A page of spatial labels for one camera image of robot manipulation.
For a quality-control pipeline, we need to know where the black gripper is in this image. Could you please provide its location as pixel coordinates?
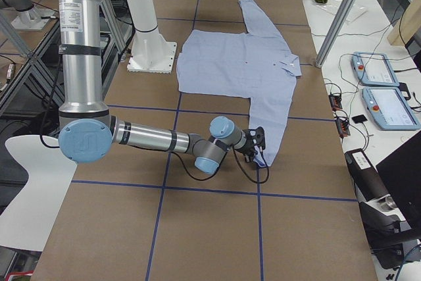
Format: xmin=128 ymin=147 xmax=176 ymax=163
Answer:
xmin=241 ymin=126 xmax=266 ymax=163

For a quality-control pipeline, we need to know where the light blue striped shirt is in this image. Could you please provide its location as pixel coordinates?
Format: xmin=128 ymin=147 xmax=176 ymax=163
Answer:
xmin=176 ymin=0 xmax=301 ymax=166

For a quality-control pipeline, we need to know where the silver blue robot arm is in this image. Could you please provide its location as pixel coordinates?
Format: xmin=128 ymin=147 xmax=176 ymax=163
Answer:
xmin=1 ymin=0 xmax=57 ymax=30
xmin=59 ymin=0 xmax=266 ymax=176

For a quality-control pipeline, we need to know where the orange circuit board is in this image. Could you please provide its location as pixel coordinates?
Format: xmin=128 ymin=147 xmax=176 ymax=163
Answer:
xmin=335 ymin=117 xmax=351 ymax=139
xmin=328 ymin=94 xmax=343 ymax=111

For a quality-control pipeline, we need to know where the small black square pad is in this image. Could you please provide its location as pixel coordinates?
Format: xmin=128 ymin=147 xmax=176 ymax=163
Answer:
xmin=351 ymin=115 xmax=368 ymax=124

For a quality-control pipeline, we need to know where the black brown box device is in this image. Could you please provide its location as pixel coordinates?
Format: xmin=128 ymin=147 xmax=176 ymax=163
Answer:
xmin=344 ymin=149 xmax=389 ymax=201

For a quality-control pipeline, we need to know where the lower blue teach pendant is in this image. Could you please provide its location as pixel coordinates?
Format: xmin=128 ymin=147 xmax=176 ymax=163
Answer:
xmin=362 ymin=87 xmax=420 ymax=131

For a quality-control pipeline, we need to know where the blue teach pendant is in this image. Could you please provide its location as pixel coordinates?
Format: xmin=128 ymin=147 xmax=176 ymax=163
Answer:
xmin=351 ymin=52 xmax=399 ymax=87
xmin=362 ymin=87 xmax=420 ymax=131

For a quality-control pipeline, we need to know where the upper blue teach pendant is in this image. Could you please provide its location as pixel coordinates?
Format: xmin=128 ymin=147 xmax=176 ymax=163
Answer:
xmin=351 ymin=52 xmax=399 ymax=87

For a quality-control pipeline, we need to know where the black monitor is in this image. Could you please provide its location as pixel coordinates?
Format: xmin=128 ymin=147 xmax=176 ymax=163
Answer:
xmin=376 ymin=133 xmax=421 ymax=228

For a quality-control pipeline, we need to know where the wooden plank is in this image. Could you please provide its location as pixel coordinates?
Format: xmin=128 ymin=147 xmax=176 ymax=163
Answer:
xmin=387 ymin=0 xmax=420 ymax=46

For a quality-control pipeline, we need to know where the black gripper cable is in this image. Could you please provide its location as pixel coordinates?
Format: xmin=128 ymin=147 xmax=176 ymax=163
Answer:
xmin=170 ymin=145 xmax=270 ymax=184

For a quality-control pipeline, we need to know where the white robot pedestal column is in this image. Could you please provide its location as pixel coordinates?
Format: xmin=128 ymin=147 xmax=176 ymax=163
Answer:
xmin=127 ymin=0 xmax=177 ymax=74

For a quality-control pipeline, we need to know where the aluminium frame post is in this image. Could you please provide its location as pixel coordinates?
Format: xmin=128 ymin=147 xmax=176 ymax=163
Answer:
xmin=315 ymin=0 xmax=355 ymax=68

